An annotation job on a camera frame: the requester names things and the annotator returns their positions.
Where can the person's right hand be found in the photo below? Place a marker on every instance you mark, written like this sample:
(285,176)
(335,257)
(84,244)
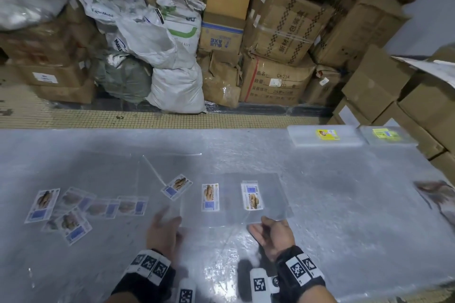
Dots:
(275,239)

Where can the person's left hand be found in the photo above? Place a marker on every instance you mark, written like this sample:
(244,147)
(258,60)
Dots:
(163,235)

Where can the stack of clear bags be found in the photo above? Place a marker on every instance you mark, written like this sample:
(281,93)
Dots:
(231,207)

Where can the clear bags with labels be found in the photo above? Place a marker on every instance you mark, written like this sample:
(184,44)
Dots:
(89,207)

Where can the bag pack with green label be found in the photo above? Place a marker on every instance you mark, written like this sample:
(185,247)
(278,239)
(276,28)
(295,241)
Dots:
(401,137)

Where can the black marker wristband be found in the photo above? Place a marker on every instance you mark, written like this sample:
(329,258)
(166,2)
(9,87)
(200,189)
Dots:
(300,270)
(142,278)

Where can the plain white sack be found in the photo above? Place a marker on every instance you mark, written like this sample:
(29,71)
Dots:
(177,89)

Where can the cardboard box with red print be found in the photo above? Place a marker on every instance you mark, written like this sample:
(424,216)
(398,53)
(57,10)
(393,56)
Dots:
(277,81)

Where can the grey-green sack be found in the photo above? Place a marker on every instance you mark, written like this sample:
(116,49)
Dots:
(124,81)

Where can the small labelled brown box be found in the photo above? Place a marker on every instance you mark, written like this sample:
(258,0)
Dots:
(321,86)

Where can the torn brown cardboard box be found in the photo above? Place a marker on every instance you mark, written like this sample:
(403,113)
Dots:
(218,81)

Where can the low cardboard box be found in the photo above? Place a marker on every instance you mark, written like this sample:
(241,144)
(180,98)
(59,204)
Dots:
(67,93)

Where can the cardboard box with white label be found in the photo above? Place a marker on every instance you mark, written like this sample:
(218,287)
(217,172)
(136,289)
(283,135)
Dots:
(57,75)

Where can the cardboard boxes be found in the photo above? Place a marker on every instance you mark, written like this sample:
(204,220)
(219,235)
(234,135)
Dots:
(416,107)

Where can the crumpled white sack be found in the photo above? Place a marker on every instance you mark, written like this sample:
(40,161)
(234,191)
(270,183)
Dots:
(145,41)

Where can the cardboard box with blue stripe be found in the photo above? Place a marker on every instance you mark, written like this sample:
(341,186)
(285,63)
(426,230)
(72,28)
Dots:
(220,34)

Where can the cardboard box with checker pattern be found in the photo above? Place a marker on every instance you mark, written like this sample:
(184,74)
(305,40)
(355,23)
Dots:
(288,29)

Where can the white sack with green print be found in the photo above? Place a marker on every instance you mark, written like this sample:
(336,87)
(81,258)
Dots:
(183,18)

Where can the large brown cardboard box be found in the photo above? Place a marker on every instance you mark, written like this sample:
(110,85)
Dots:
(359,29)

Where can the dark cardboard box red marks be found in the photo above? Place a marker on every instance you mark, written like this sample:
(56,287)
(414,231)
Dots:
(42,43)

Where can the white cardboard sheet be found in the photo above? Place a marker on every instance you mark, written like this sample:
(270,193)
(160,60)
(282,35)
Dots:
(433,68)

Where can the white sack with blue print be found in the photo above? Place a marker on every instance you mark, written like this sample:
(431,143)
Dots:
(99,8)

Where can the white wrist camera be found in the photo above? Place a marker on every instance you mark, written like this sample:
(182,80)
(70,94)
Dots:
(185,294)
(261,286)

